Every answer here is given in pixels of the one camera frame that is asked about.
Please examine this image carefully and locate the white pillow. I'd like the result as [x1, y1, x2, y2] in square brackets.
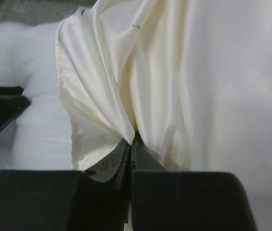
[0, 22, 72, 170]

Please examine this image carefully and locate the cream satin pillowcase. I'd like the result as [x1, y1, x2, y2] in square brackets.
[55, 0, 272, 231]

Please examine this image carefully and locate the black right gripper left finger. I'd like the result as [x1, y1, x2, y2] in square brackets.
[0, 140, 130, 231]

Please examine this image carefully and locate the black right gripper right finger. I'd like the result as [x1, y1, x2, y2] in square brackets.
[131, 135, 257, 231]

